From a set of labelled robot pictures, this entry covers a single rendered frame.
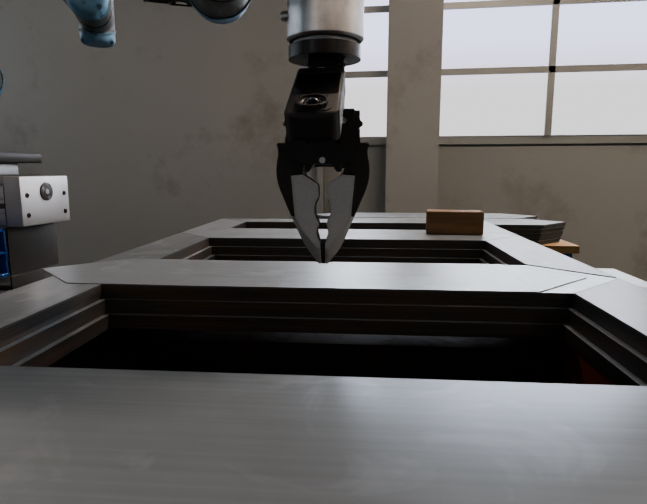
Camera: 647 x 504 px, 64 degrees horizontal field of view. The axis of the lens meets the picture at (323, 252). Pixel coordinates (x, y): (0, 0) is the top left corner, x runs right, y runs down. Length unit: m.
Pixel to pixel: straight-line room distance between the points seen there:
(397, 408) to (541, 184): 3.12
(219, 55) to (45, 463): 3.36
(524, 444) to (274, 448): 0.13
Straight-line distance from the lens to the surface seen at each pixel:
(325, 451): 0.28
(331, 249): 0.52
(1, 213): 1.10
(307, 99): 0.44
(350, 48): 0.52
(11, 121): 4.26
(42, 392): 0.38
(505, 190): 3.36
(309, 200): 0.51
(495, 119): 3.34
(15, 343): 0.56
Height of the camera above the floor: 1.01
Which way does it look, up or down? 9 degrees down
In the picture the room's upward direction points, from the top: straight up
